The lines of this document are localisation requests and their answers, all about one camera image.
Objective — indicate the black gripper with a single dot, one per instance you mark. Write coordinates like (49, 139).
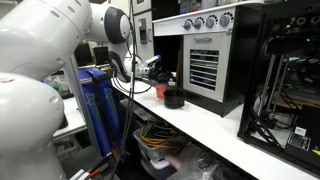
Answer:
(158, 74)

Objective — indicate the thin wooden stick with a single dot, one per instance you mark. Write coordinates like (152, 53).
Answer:
(178, 70)

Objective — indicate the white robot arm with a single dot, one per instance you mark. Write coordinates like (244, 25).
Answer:
(33, 50)

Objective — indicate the red plastic cup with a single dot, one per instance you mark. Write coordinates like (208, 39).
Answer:
(160, 90)

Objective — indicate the white toy kitchen stove unit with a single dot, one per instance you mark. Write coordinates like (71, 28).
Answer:
(173, 28)

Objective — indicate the grey fridge water dispenser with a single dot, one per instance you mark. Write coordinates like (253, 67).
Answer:
(143, 31)

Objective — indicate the grey stove knob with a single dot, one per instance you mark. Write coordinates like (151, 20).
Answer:
(199, 22)
(210, 21)
(226, 19)
(187, 24)

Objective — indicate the white oven door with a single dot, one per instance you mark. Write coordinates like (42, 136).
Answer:
(220, 43)

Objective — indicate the blue bag with green print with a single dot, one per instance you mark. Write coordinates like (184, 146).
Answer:
(111, 100)

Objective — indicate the black computer monitor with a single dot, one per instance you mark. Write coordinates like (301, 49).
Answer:
(83, 55)
(101, 56)

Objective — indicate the clear plastic storage bin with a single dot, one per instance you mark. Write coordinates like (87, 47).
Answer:
(150, 153)

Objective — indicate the pink bag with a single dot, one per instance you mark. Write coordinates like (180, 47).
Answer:
(180, 156)

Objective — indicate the blue storage bin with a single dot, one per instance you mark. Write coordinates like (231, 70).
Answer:
(95, 116)

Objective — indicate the clear plastic bag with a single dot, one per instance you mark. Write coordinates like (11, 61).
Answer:
(200, 166)

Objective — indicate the white side table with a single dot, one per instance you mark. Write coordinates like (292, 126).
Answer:
(73, 116)

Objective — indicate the black camera stand pole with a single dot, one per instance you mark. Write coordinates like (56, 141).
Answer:
(131, 100)

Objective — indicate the black frame 3D printer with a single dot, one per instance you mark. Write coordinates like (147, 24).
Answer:
(250, 66)

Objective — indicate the aluminium profile post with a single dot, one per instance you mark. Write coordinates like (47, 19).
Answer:
(78, 93)

